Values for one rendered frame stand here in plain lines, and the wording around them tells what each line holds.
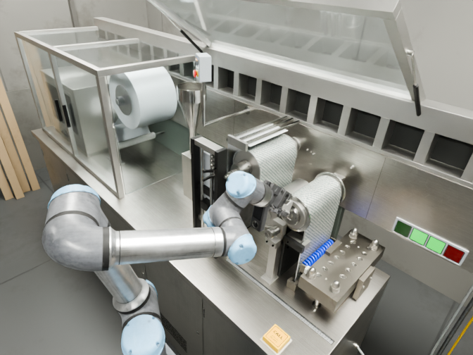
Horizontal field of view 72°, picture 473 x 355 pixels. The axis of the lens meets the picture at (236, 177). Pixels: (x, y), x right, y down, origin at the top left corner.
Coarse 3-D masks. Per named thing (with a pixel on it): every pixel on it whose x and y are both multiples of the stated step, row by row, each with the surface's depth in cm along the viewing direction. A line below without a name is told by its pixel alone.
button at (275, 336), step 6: (270, 330) 116; (276, 330) 116; (282, 330) 116; (264, 336) 114; (270, 336) 114; (276, 336) 114; (282, 336) 114; (288, 336) 114; (270, 342) 112; (276, 342) 112; (282, 342) 112; (276, 348) 111
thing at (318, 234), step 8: (336, 208) 134; (328, 216) 131; (320, 224) 128; (328, 224) 135; (304, 232) 121; (312, 232) 125; (320, 232) 132; (328, 232) 139; (304, 240) 123; (312, 240) 129; (320, 240) 136; (312, 248) 132; (304, 256) 130
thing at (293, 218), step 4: (292, 208) 117; (292, 212) 118; (296, 212) 117; (284, 216) 121; (288, 216) 120; (292, 216) 119; (296, 216) 117; (300, 216) 118; (288, 220) 121; (292, 220) 119; (296, 220) 118; (292, 224) 120
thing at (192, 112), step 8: (184, 104) 153; (192, 104) 152; (200, 104) 154; (184, 112) 157; (192, 112) 155; (200, 112) 158; (192, 120) 159; (192, 128) 163; (192, 136) 166; (184, 152) 174; (184, 160) 173; (184, 168) 176; (184, 176) 179; (184, 184) 182; (184, 192) 186
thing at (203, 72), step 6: (198, 54) 130; (204, 54) 131; (198, 60) 128; (204, 60) 128; (210, 60) 129; (198, 66) 130; (204, 66) 130; (210, 66) 130; (198, 72) 131; (204, 72) 131; (210, 72) 132; (198, 78) 133; (204, 78) 132; (210, 78) 133
